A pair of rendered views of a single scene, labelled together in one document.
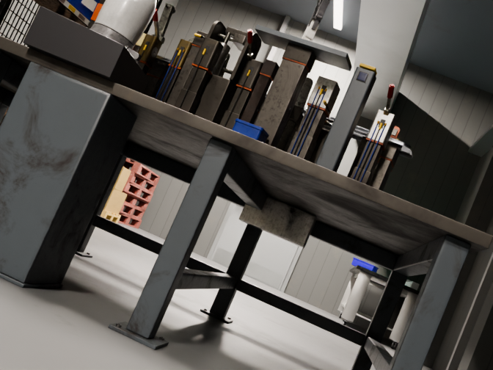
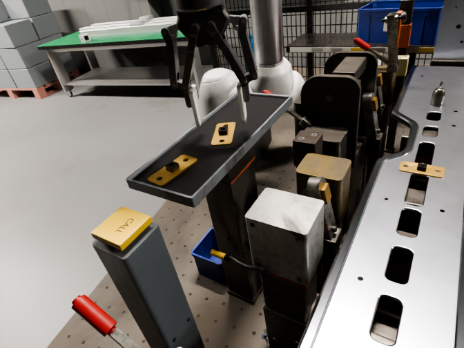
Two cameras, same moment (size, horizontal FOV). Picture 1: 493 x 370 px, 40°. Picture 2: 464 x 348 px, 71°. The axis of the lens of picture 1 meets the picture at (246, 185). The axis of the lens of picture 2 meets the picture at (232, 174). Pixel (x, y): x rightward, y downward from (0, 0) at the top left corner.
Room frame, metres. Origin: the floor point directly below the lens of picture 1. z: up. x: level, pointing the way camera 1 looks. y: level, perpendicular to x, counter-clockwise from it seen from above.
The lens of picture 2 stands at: (2.68, -0.52, 1.45)
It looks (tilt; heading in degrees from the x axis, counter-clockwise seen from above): 35 degrees down; 108
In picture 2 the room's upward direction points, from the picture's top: 10 degrees counter-clockwise
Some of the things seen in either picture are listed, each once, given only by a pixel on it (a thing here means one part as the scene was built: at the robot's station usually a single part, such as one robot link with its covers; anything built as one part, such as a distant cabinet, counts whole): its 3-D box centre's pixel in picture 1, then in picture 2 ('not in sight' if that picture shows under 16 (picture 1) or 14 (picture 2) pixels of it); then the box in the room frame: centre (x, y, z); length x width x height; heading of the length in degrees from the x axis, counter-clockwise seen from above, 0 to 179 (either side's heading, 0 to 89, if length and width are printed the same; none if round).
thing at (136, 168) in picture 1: (114, 186); not in sight; (10.24, 1.80, 0.45); 1.29 x 0.86 x 0.89; 170
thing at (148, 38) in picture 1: (136, 74); (374, 118); (2.87, 0.62, 0.87); 0.10 x 0.07 x 0.35; 161
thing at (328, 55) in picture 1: (303, 48); (221, 135); (2.50, 0.01, 1.16); 0.37 x 0.14 x 0.02; 71
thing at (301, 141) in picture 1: (308, 129); (283, 288); (2.62, -0.14, 0.90); 0.13 x 0.08 x 0.41; 161
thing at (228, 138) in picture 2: not in sight; (223, 131); (2.51, 0.01, 1.17); 0.08 x 0.04 x 0.01; 96
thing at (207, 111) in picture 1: (215, 84); (337, 152); (2.73, 0.28, 0.95); 0.18 x 0.13 x 0.49; 71
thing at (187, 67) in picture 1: (185, 81); not in sight; (2.76, 0.40, 0.91); 0.07 x 0.05 x 0.42; 161
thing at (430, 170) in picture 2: not in sight; (422, 167); (2.89, 0.12, 1.01); 0.08 x 0.04 x 0.01; 160
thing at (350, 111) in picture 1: (342, 128); (166, 320); (2.42, -0.24, 0.92); 0.08 x 0.08 x 0.44; 71
